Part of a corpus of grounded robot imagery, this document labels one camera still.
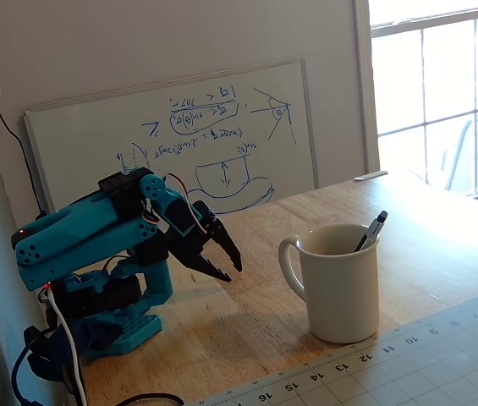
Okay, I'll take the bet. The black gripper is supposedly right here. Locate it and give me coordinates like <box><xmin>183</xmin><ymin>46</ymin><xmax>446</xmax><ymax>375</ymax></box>
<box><xmin>160</xmin><ymin>199</ymin><xmax>244</xmax><ymax>283</ymax></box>

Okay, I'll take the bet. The dark blue silver pen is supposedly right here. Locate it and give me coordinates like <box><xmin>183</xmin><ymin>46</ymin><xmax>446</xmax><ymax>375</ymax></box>
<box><xmin>354</xmin><ymin>210</ymin><xmax>389</xmax><ymax>253</ymax></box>

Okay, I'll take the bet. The white ceramic mug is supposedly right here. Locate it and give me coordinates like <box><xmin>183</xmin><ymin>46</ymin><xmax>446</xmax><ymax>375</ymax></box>
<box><xmin>278</xmin><ymin>222</ymin><xmax>382</xmax><ymax>344</ymax></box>

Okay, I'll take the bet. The dark blue table clamp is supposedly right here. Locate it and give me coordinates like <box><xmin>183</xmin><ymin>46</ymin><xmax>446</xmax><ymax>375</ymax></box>
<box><xmin>25</xmin><ymin>319</ymin><xmax>124</xmax><ymax>381</ymax></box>

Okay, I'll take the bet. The whiteboard with blue writing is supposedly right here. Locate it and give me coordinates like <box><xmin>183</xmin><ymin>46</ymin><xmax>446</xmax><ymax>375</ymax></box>
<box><xmin>24</xmin><ymin>58</ymin><xmax>319</xmax><ymax>216</ymax></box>

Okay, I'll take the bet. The small white flat strip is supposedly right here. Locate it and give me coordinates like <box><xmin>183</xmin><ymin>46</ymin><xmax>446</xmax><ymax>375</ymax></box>
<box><xmin>353</xmin><ymin>170</ymin><xmax>388</xmax><ymax>182</ymax></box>

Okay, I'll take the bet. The grey gridded cutting mat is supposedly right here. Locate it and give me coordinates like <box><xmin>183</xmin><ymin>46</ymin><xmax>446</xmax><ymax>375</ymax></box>
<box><xmin>187</xmin><ymin>283</ymin><xmax>478</xmax><ymax>406</ymax></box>

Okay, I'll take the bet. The white framed window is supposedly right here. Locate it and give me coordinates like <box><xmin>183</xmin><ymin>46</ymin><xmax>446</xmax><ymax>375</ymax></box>
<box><xmin>352</xmin><ymin>0</ymin><xmax>478</xmax><ymax>208</ymax></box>

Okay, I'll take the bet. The black power cable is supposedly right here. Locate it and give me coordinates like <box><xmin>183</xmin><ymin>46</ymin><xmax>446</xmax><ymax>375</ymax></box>
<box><xmin>113</xmin><ymin>392</ymin><xmax>185</xmax><ymax>406</ymax></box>

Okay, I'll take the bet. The white usb cable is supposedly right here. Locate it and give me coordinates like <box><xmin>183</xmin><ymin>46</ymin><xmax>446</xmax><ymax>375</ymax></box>
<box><xmin>46</xmin><ymin>290</ymin><xmax>90</xmax><ymax>406</ymax></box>

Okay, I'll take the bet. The blue cable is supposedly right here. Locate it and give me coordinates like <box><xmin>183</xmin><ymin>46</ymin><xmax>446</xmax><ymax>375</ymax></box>
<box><xmin>11</xmin><ymin>336</ymin><xmax>39</xmax><ymax>406</ymax></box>

